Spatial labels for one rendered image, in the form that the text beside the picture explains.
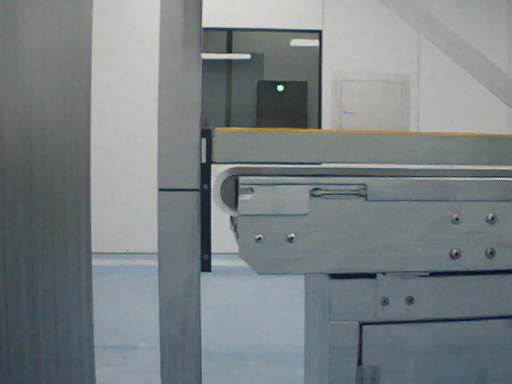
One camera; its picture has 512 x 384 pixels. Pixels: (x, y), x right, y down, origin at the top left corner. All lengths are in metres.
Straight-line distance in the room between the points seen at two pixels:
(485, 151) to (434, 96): 5.46
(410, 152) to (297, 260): 0.16
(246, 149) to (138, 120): 5.29
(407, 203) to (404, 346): 0.17
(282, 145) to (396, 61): 5.47
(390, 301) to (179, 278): 0.34
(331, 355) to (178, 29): 0.50
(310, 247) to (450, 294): 0.18
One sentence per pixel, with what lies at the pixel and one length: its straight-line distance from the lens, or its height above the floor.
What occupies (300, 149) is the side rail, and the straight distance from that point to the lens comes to 0.70.
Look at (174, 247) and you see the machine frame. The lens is 0.99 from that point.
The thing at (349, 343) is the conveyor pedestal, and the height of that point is 0.68.
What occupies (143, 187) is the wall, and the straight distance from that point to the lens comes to 5.96.
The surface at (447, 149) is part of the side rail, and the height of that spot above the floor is 0.89.
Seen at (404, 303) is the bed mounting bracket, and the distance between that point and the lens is 0.78.
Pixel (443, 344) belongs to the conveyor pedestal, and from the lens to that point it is 0.82.
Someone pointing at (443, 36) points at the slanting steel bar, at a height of 1.01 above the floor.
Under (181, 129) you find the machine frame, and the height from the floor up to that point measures 0.92.
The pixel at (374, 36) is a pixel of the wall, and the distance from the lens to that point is 6.14.
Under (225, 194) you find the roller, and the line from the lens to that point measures 0.70.
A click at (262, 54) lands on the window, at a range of 5.99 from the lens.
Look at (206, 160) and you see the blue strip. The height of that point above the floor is 0.88.
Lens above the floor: 0.88
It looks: 3 degrees down
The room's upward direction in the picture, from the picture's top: 1 degrees clockwise
